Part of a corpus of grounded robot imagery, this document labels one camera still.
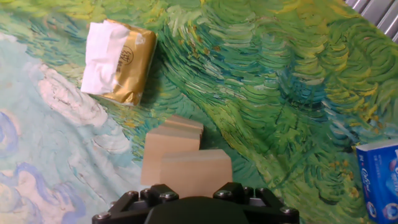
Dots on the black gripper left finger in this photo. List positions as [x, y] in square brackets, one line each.
[130, 202]

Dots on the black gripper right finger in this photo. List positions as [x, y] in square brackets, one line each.
[267, 205]

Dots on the blue tissue pack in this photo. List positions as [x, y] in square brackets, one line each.
[377, 180]

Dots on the green blue painted cloth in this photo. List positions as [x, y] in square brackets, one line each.
[248, 93]

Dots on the gold tissue pack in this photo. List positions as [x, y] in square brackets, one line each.
[136, 68]

